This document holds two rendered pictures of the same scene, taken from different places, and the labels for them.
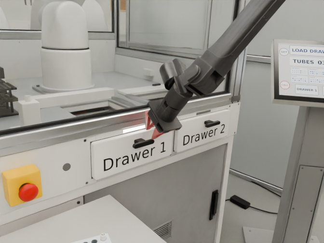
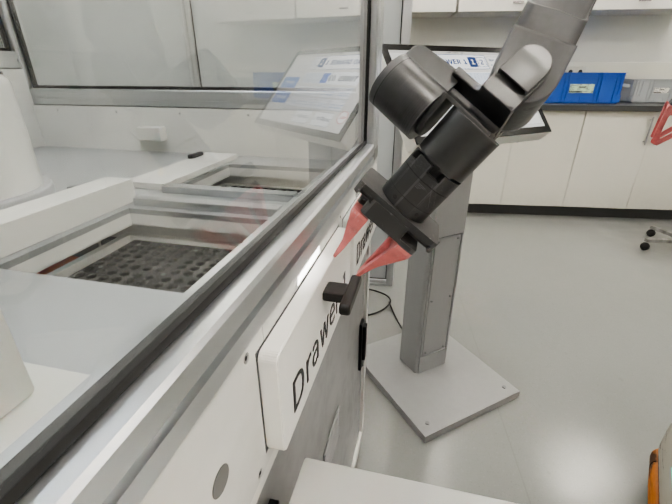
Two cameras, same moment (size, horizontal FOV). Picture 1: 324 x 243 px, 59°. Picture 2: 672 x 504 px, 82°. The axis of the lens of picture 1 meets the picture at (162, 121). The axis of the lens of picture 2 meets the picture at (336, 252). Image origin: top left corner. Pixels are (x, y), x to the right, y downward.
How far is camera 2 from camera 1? 0.57 m
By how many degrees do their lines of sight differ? 33
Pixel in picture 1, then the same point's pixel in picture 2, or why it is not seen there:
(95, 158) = (281, 396)
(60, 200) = not seen: outside the picture
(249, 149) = not seen: hidden behind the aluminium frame
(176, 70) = (436, 77)
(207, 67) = (563, 50)
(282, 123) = not seen: hidden behind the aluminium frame
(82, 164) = (249, 434)
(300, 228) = (439, 323)
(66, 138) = (209, 389)
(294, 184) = (431, 268)
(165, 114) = (429, 203)
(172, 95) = (467, 145)
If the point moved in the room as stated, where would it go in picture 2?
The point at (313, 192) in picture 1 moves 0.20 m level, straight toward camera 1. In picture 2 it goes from (450, 271) to (471, 300)
